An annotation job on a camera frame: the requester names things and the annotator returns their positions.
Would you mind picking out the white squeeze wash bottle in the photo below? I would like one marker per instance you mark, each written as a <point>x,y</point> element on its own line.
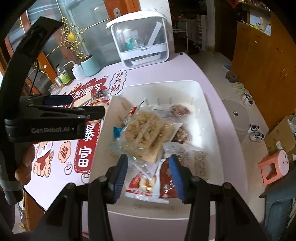
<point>77,71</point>

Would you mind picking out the large pale biscuit packet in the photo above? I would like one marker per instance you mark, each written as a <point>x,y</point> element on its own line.
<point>118,110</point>

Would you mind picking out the green label plastic bottle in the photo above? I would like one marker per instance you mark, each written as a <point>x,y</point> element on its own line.
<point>63,75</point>

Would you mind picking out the brown wooden cabinet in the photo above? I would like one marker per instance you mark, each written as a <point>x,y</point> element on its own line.
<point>265,64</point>

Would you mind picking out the cardboard box on floor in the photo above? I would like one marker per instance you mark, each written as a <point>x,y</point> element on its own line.
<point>282,137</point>

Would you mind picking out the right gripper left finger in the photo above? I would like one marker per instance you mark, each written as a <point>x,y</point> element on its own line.
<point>116,179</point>

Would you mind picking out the red white fruit packet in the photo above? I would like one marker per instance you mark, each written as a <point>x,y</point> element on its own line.
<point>140,188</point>

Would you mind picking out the teal canister wooden lid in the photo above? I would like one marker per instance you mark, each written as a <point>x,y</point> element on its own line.
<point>90,65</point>

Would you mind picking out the red cookies snack packet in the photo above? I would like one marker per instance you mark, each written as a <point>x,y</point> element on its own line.
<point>167,188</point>

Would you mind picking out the dark nut bar packet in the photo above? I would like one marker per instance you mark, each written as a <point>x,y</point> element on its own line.
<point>181,136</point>

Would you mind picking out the small glass jar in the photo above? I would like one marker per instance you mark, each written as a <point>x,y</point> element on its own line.
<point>59,82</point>

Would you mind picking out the blue white candy packet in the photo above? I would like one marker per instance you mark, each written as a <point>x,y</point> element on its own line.
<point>117,132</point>

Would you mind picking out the person left hand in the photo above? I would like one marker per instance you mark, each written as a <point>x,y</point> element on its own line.
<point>23,172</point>

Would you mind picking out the rice crispy bar packet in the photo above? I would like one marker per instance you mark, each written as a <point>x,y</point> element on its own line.
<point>144,135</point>

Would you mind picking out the puffed rice ball packet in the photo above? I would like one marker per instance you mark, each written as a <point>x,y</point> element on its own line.
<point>101,109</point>

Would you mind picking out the white plastic storage bin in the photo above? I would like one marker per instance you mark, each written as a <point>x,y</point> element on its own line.
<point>198,124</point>

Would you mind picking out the white countertop sterilizer box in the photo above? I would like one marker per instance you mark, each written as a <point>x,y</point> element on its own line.
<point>140,38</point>

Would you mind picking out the pink plastic stool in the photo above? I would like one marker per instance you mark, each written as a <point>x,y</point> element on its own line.
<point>274,167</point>

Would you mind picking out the beige cracker sandwich packet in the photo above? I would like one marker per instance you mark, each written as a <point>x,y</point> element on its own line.
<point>82,100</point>

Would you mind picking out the date walnut snack packet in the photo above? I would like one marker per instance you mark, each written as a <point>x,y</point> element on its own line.
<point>176,110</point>

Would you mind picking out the dark dried fruit packet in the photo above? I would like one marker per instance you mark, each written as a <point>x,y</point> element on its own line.
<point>99,94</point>

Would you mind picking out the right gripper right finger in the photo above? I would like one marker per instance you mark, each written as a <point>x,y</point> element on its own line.
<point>181,177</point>

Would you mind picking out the clear round cake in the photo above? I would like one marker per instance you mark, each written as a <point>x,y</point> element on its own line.
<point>193,158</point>

